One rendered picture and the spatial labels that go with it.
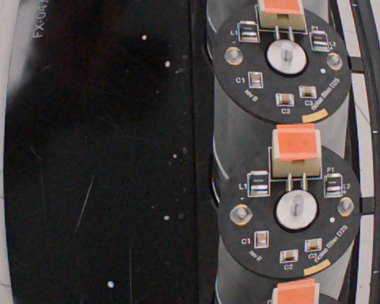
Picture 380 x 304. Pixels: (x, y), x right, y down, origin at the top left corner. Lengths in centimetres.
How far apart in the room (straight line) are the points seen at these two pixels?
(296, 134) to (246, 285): 3
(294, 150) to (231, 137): 3
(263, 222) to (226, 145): 3
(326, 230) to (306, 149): 1
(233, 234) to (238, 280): 1
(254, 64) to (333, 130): 2
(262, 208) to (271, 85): 2
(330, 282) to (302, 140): 3
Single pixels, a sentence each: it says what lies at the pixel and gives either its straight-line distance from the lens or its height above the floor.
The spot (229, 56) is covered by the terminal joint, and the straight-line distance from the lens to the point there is 33.
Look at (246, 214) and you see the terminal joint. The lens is 32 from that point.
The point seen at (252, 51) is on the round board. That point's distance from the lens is 33.
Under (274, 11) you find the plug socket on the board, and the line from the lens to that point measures 33.
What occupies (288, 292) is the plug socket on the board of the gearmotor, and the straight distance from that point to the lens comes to 30.
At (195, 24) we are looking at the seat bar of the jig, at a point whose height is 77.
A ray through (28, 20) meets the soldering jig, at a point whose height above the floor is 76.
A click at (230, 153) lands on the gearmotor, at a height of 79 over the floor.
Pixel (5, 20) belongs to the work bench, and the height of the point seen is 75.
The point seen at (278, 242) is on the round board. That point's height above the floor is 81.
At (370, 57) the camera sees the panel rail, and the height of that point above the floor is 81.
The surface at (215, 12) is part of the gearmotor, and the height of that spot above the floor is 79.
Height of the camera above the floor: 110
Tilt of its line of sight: 62 degrees down
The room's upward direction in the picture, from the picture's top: straight up
